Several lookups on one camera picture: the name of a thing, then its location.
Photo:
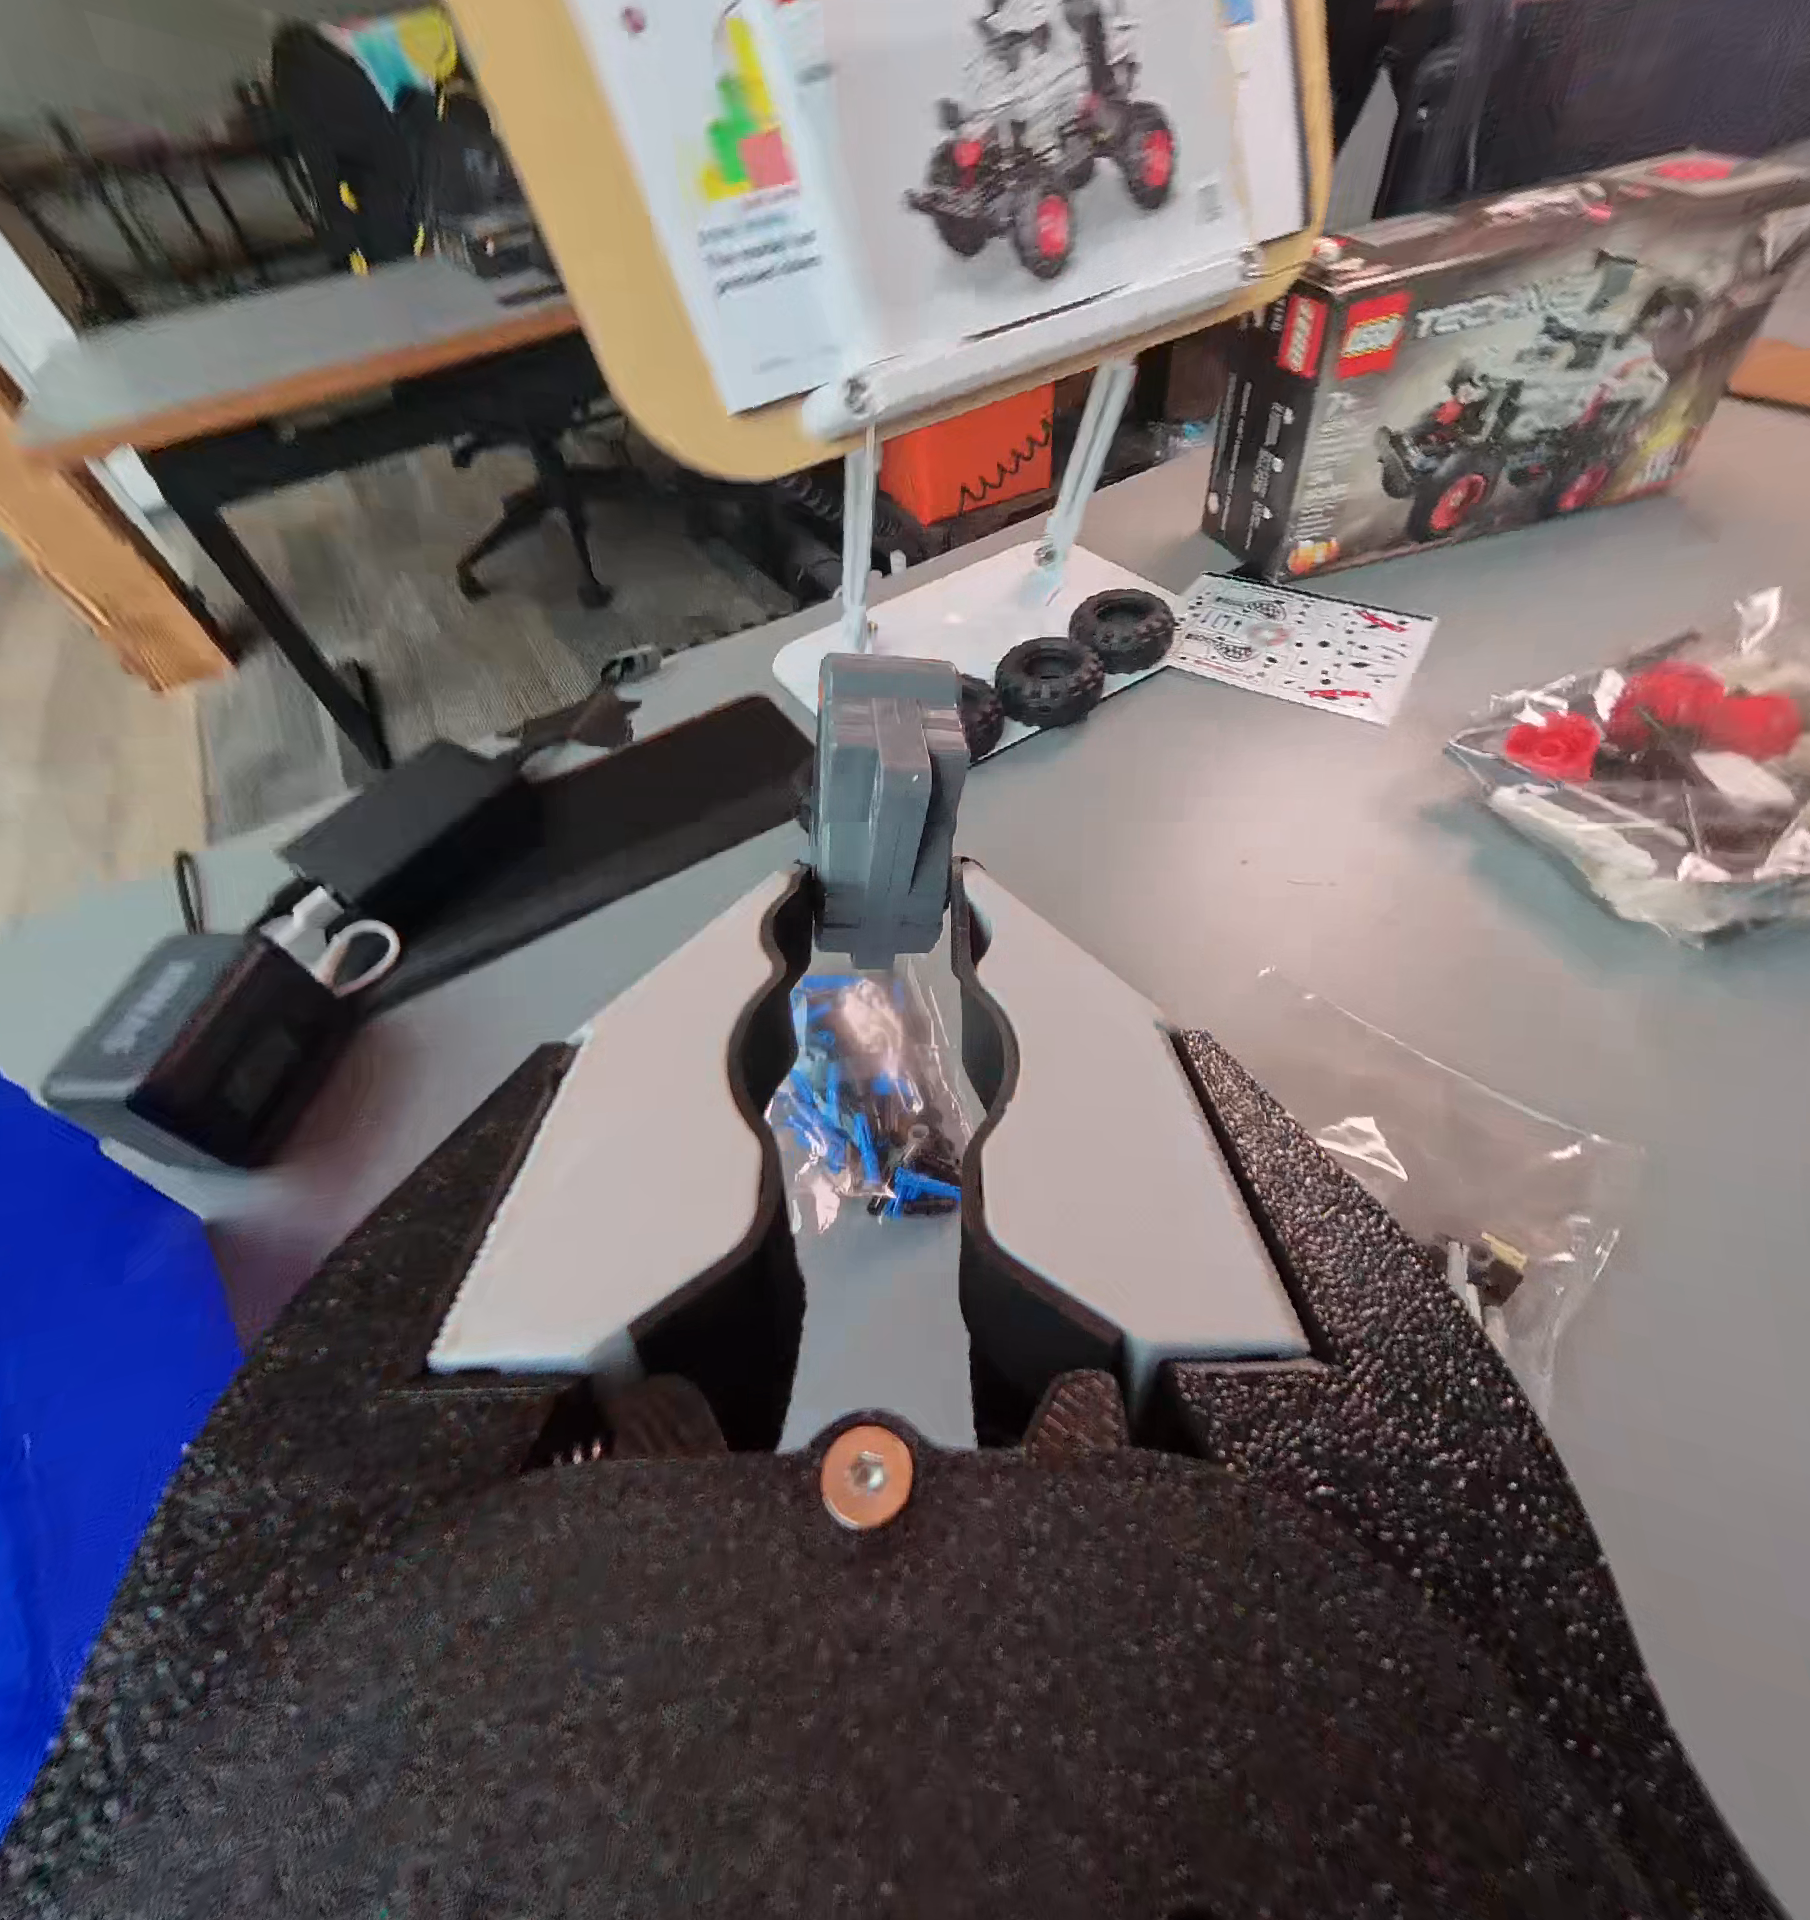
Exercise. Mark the grey table with wooden edge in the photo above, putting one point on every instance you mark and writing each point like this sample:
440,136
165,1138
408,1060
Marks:
1804,382

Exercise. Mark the black power adapter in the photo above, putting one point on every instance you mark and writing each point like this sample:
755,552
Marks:
395,826

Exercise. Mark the clear bag of mixed parts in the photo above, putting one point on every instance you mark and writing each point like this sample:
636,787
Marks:
1446,1110

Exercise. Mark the clear bag of blue pins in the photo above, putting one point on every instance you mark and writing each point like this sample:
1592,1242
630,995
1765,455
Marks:
860,1079

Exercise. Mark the white book stand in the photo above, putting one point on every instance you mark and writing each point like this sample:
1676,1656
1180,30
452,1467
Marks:
605,301

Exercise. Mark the grey table with black legs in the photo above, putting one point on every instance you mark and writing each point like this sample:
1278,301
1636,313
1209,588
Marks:
319,324

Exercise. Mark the grey toy motor block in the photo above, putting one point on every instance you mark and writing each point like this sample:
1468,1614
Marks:
874,795

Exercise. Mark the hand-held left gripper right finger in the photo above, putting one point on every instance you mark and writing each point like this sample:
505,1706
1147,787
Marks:
1131,1184

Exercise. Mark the blue cloth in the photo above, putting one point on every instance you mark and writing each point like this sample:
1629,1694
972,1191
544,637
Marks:
51,1348

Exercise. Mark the black toy truck box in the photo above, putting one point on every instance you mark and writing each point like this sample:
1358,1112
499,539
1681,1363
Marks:
1489,390

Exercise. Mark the clear bag of red white parts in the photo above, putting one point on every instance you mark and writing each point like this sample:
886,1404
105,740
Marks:
1672,779

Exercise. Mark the black power bank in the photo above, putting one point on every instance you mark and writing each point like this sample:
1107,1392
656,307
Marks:
200,1050

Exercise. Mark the white sticker sheet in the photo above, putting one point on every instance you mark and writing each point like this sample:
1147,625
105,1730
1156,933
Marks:
1296,645

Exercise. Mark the black swivel chair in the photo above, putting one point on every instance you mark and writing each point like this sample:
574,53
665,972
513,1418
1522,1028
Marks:
544,494

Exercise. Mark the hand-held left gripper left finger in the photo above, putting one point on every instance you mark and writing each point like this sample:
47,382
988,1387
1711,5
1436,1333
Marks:
619,1184

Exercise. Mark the orange storage box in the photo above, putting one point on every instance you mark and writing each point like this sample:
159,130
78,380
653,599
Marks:
934,451

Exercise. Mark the white instruction booklet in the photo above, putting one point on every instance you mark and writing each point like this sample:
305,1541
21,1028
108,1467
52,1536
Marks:
846,225

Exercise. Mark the black toy tyre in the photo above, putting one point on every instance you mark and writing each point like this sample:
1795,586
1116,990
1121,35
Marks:
1078,693
982,719
1153,637

